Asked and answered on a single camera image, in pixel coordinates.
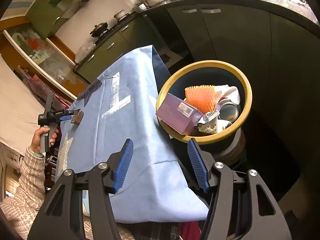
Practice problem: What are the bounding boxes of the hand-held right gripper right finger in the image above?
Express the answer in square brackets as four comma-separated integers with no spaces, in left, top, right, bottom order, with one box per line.
[187,138,293,240]

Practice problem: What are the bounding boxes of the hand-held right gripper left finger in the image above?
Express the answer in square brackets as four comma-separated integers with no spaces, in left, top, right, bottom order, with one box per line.
[27,138,134,240]

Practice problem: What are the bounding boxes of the small brown box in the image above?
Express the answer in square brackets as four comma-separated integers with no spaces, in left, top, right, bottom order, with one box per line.
[71,109,84,125]

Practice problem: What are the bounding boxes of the small printed paper carton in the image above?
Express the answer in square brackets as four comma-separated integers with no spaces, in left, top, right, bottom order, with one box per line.
[199,119,233,134]

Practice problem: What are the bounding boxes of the silver wrapper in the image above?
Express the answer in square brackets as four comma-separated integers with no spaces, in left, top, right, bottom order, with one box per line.
[197,110,220,125]

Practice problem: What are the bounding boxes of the pink purple box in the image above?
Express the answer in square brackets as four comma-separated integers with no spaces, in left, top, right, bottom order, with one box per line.
[155,92,204,135]

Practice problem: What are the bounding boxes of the metal can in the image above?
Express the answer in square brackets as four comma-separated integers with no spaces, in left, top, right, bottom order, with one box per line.
[217,99,239,123]

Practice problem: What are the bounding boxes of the white paper tissue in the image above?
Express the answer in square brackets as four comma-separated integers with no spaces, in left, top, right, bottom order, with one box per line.
[214,84,241,104]

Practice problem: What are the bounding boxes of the black bin with yellow rim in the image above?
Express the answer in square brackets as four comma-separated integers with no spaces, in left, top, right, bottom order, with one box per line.
[155,60,253,167]

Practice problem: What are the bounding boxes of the person's left forearm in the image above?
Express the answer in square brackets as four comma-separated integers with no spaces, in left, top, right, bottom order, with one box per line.
[14,146,48,200]

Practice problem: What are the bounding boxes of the person's left hand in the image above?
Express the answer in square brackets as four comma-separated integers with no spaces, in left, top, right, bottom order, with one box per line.
[30,126,59,154]

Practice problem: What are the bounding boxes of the pink hanging cloth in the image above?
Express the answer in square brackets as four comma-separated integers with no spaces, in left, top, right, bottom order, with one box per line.
[15,66,78,108]

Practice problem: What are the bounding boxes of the blue printed cloth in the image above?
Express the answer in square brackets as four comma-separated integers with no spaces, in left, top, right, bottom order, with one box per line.
[56,44,210,224]

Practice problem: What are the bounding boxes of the clear plastic bag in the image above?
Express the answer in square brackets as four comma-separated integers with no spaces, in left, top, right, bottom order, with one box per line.
[75,41,97,63]

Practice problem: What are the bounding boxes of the wood framed glass door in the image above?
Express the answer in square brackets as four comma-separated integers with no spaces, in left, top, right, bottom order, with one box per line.
[0,17,90,100]

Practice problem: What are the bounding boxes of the dark red cloth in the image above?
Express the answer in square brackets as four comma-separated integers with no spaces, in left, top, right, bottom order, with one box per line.
[177,222,202,240]

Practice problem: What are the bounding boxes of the plaid grey cloth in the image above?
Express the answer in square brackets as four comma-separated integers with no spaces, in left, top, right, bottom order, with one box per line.
[132,222,180,240]

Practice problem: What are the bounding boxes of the black wok with lid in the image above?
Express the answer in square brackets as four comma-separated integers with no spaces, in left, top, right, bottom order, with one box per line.
[90,22,108,37]

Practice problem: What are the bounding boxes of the gas stove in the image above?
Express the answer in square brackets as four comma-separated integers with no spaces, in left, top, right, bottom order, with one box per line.
[91,16,135,39]

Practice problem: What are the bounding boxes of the green upper kitchen cabinets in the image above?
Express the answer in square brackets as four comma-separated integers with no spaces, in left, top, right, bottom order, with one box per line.
[25,0,118,39]

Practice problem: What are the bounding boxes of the green kitchen cabinets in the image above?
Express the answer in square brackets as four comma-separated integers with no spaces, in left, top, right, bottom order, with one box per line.
[75,1,320,85]
[25,0,118,39]

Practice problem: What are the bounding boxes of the green lower kitchen cabinets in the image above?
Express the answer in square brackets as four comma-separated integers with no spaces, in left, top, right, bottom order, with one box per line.
[75,1,320,85]

